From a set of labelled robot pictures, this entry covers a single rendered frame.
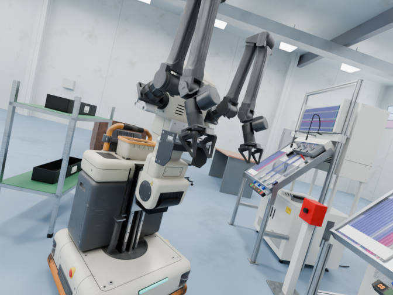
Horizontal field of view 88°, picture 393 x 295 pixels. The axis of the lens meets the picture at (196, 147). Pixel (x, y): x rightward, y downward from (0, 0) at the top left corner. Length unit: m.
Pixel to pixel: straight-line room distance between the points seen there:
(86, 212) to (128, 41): 8.57
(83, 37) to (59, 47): 0.99
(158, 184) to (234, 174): 3.28
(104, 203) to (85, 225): 0.14
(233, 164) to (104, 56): 7.04
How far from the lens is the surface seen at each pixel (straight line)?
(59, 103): 1.99
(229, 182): 4.21
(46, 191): 1.93
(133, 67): 9.14
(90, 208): 1.24
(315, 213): 1.79
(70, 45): 9.98
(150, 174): 1.03
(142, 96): 0.90
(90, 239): 1.33
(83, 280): 1.26
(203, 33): 0.79
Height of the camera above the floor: 1.08
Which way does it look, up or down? 5 degrees down
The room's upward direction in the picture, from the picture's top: 15 degrees clockwise
